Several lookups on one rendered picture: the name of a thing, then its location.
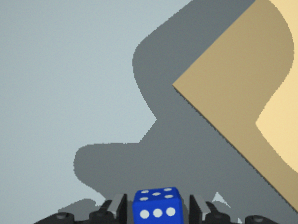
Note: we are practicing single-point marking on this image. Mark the beige square mat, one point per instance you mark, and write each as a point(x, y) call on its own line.
point(246, 86)

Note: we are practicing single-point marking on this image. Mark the blue die with white pips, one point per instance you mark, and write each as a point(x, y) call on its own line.
point(158, 206)

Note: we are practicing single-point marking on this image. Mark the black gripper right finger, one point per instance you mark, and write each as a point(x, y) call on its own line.
point(199, 211)

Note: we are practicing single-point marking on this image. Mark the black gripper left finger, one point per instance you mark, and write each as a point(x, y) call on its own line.
point(115, 210)

